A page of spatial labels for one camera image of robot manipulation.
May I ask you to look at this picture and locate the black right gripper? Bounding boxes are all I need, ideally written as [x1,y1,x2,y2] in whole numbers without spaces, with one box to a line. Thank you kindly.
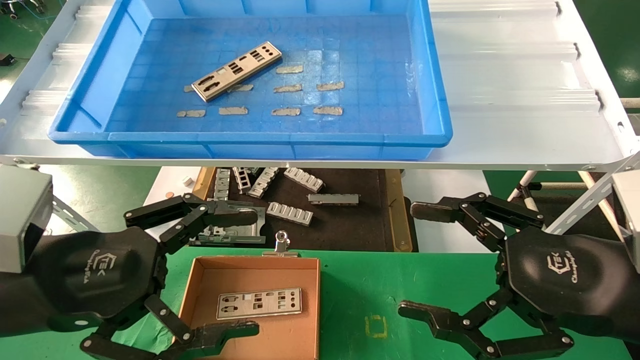
[499,227,640,344]

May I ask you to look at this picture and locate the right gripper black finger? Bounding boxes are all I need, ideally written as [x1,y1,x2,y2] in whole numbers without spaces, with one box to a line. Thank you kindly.
[410,192,546,253]
[397,289,576,360]

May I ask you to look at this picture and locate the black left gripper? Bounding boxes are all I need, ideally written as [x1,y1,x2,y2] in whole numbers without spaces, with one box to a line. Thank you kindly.
[30,192,261,360]

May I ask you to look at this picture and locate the brown cardboard box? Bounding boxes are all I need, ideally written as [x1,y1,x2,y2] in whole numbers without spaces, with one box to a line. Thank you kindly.
[169,256,321,360]

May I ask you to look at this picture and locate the black wooden-framed tray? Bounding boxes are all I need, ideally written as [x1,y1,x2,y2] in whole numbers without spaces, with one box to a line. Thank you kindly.
[192,167,418,253]

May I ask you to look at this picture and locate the blue plastic tray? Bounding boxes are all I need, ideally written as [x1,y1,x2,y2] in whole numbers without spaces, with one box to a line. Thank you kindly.
[48,0,454,161]

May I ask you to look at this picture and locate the large flat grey metal plate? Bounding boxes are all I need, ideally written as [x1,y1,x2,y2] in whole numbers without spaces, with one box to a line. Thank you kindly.
[190,200,267,246]

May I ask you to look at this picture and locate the silver binder clip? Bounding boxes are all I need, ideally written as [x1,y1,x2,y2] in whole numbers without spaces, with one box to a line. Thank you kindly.
[262,230,301,258]

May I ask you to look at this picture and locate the beige diagonal pole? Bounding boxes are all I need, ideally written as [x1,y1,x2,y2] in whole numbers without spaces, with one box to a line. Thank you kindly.
[579,171,626,242]

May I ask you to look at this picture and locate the green table mat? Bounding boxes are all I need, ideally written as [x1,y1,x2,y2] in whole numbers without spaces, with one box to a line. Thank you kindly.
[0,242,640,360]

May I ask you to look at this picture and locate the white slotted angle brace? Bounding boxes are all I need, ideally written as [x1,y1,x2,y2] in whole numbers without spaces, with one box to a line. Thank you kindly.
[50,195,101,234]
[542,152,640,236]

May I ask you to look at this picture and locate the white pipe storage rack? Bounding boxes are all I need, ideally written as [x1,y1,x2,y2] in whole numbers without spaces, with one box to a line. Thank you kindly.
[500,171,623,241]

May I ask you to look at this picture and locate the long grey metal bar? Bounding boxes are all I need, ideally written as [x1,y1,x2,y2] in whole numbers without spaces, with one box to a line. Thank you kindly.
[307,193,360,206]

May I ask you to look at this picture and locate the white corrugated shelf board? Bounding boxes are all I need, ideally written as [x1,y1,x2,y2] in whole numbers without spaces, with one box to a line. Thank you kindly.
[0,0,640,172]

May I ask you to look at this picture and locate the office chair wheel base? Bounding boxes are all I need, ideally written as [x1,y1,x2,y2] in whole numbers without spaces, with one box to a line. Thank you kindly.
[0,0,48,20]

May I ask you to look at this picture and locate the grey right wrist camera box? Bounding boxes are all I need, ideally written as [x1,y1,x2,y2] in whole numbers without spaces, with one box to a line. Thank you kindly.
[611,170,640,275]

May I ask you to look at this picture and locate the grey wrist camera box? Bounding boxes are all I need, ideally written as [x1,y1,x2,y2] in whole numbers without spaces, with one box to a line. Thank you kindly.
[611,170,640,275]
[0,166,54,274]

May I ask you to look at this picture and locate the slotted grey metal bracket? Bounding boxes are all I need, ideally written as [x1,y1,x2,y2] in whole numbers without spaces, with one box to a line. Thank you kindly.
[214,168,232,202]
[232,167,252,195]
[247,167,281,199]

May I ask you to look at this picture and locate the ribbed grey metal bracket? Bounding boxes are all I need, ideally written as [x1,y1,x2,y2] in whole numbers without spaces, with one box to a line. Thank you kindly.
[266,201,314,226]
[283,167,326,193]

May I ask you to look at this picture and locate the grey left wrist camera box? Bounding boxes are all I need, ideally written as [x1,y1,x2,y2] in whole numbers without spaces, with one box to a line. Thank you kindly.
[0,166,54,274]

